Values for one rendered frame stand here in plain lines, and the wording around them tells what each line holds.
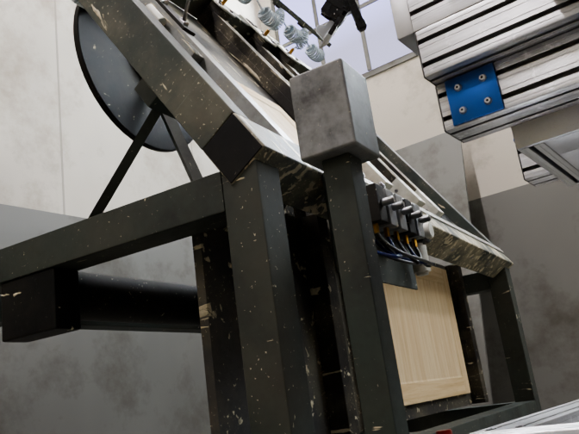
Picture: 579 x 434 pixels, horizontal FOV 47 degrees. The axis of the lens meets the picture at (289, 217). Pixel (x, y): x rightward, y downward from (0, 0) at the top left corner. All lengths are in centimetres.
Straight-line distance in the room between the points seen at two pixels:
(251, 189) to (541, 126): 55
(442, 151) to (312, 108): 391
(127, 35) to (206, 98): 32
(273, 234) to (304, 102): 27
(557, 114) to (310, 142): 44
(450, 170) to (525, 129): 383
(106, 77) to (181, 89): 138
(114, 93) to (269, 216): 165
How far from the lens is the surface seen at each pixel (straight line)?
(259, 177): 134
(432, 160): 518
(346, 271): 123
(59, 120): 452
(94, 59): 287
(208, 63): 184
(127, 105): 291
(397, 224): 160
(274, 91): 237
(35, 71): 457
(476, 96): 119
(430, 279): 288
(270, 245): 130
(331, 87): 130
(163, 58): 159
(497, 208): 513
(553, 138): 123
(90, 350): 418
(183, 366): 466
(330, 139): 126
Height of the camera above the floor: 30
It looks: 16 degrees up
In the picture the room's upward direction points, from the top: 8 degrees counter-clockwise
